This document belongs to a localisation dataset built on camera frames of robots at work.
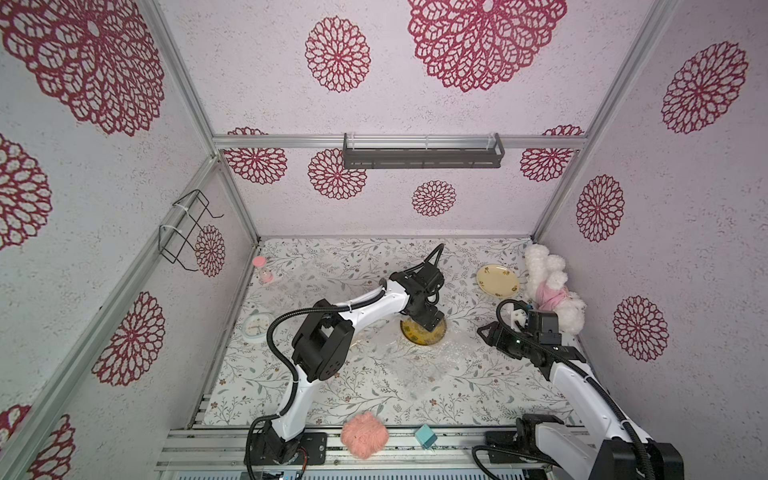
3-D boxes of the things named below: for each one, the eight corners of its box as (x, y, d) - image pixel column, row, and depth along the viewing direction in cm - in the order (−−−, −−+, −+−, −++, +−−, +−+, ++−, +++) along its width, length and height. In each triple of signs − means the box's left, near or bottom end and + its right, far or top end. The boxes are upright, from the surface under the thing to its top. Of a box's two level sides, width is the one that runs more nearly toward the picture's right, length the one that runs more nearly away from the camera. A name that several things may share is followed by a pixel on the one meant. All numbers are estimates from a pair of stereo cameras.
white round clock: (242, 342, 95) (237, 337, 92) (250, 315, 101) (247, 309, 98) (265, 342, 95) (261, 337, 92) (272, 314, 101) (269, 309, 98)
